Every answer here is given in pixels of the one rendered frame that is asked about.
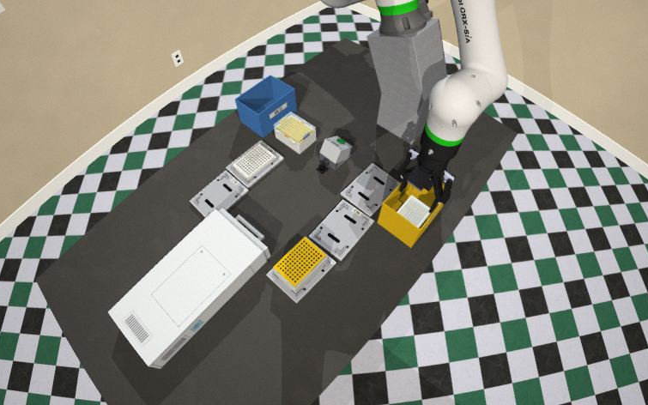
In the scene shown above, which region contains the blue box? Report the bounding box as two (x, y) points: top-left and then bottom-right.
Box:
(235, 75), (297, 138)

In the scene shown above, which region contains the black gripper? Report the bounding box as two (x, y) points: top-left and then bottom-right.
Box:
(397, 148), (456, 214)

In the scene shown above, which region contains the yellow bin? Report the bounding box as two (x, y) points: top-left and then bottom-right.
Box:
(378, 183), (444, 248)

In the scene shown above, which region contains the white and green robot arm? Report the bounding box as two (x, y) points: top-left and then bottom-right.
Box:
(375, 0), (508, 192)

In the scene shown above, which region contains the yellow plate with grid of dark holes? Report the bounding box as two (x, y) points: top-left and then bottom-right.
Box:
(273, 237), (328, 293)

